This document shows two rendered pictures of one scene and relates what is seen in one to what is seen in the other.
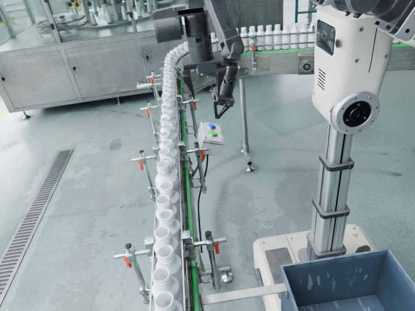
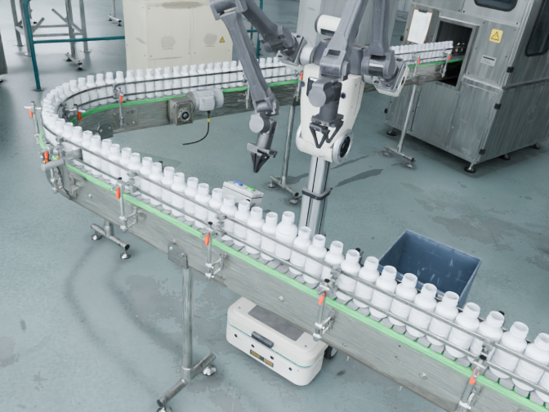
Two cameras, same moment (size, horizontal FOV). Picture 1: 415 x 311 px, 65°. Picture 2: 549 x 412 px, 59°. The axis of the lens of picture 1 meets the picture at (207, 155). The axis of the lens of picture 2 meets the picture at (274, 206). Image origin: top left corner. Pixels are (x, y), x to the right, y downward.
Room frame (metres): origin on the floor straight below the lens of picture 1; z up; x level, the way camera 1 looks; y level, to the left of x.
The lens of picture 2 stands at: (0.12, 1.26, 1.99)
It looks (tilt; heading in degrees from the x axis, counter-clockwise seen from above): 31 degrees down; 303
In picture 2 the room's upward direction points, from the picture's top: 6 degrees clockwise
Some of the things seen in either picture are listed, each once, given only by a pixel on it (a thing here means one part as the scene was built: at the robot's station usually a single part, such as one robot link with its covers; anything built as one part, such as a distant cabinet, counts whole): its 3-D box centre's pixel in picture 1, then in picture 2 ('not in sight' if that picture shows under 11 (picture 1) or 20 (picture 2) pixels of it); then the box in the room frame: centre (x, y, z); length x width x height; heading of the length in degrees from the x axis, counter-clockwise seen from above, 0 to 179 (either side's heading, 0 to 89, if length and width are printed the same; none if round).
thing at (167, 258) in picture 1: (171, 273); (367, 281); (0.49, 0.12, 1.08); 0.06 x 0.06 x 0.17
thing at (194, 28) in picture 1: (194, 24); (331, 91); (0.79, -0.01, 1.57); 0.07 x 0.06 x 0.07; 94
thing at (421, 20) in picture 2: not in sight; (418, 26); (1.85, -3.74, 1.22); 0.23 x 0.04 x 0.32; 163
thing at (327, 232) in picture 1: (326, 234); not in sight; (1.04, -0.51, 0.49); 0.13 x 0.13 x 0.40; 1
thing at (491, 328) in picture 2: not in sight; (486, 338); (0.14, 0.12, 1.08); 0.06 x 0.06 x 0.17
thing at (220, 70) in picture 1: (211, 78); (328, 130); (0.79, -0.04, 1.44); 0.07 x 0.07 x 0.09; 0
